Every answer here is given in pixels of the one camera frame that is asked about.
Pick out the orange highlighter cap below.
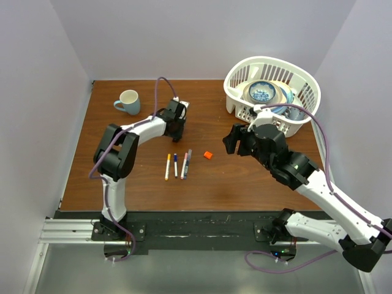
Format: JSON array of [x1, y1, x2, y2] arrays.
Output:
[[204, 151, 213, 160]]

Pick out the dark blue pen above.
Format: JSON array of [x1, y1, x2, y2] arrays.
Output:
[[184, 149, 192, 179]]

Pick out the blue patterned bowl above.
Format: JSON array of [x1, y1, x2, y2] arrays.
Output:
[[248, 80, 276, 103]]

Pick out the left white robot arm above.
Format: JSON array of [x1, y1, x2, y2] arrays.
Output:
[[89, 97, 189, 240]]

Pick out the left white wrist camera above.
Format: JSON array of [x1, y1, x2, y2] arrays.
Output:
[[173, 97, 190, 119]]

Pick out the light blue mug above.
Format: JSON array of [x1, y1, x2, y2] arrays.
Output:
[[113, 89, 141, 115]]

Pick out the grey cup in basket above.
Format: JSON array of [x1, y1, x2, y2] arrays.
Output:
[[287, 107, 305, 121]]

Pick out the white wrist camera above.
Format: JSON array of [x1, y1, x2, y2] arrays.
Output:
[[247, 104, 274, 132], [173, 97, 190, 119]]

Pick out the white pink pen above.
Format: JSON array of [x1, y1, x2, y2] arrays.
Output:
[[180, 153, 188, 180]]

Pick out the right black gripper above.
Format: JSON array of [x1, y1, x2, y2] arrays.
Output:
[[222, 122, 273, 170]]

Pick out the white yellow pen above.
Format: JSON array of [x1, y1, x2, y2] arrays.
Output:
[[165, 159, 170, 181]]

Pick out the white plastic dish basket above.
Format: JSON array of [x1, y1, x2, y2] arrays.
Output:
[[224, 56, 321, 137]]

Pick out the stacked plates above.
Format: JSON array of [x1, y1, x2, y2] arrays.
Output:
[[243, 80, 293, 115]]

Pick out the grey pen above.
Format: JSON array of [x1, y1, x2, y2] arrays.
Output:
[[174, 159, 178, 178]]

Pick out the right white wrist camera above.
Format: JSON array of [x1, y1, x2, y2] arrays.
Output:
[[247, 104, 274, 132]]

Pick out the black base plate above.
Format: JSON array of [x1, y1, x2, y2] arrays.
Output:
[[90, 211, 290, 257]]

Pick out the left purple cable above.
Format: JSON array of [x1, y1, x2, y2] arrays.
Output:
[[88, 77, 180, 243]]

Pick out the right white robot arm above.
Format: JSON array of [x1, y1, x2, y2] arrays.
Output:
[[222, 124, 391, 273]]

